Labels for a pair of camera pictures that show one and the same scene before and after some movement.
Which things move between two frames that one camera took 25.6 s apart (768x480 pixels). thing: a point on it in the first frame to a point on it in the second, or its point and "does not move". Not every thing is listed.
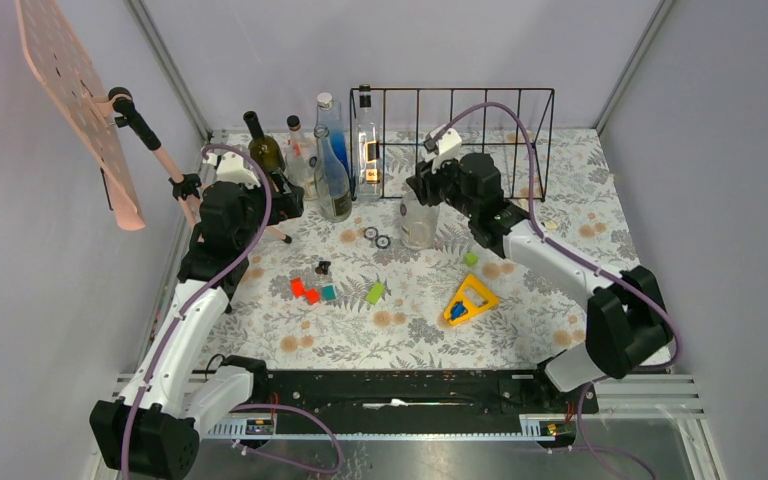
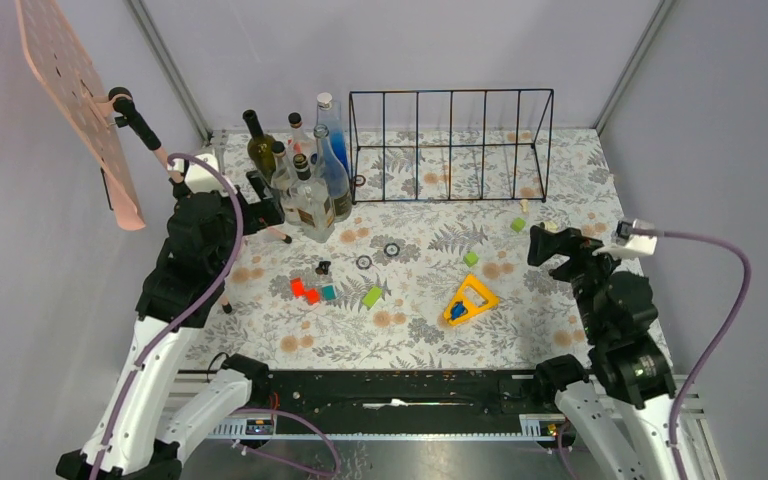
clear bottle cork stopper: x=418 y=222 to x=285 y=180
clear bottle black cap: x=368 y=151 to x=306 y=204
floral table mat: x=348 y=295 does not move
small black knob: x=323 y=267 does not move
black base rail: x=408 y=392 does not move
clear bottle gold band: x=301 y=162 does not move
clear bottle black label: x=332 y=190 does not move
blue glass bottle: x=329 y=116 does not move
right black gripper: x=424 y=181 to x=569 y=241
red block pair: x=312 y=295 does not move
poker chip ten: x=371 y=232 to x=363 y=262
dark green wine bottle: x=263 y=149 does not move
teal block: x=329 y=292 does not move
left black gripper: x=288 y=204 to x=261 y=214
